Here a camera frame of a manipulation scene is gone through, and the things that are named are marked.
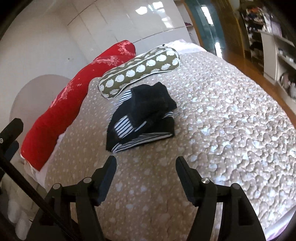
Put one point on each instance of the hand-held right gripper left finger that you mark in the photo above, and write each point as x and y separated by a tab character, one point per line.
105	183

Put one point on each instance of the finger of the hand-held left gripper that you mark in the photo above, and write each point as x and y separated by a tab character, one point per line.
12	150
12	129

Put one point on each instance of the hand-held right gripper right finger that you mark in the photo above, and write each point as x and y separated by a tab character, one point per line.
185	183

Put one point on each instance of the white rounded objects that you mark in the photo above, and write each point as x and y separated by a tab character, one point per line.
19	208

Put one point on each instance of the white shelf with clutter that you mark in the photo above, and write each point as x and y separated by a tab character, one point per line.
272	41

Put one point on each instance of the olive pillow with white dots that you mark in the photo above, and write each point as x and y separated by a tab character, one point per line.
141	67

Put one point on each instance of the white glossy wardrobe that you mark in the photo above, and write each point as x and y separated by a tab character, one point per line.
115	23

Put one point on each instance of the wooden door with teal glass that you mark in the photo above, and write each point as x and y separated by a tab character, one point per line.
215	27

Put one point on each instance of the red bolster pillow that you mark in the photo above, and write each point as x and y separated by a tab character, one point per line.
69	97

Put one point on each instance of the beige quilt with white spots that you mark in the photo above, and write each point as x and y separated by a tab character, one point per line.
219	127

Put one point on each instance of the dark striped frog print pants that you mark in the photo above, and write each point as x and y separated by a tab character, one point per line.
148	104

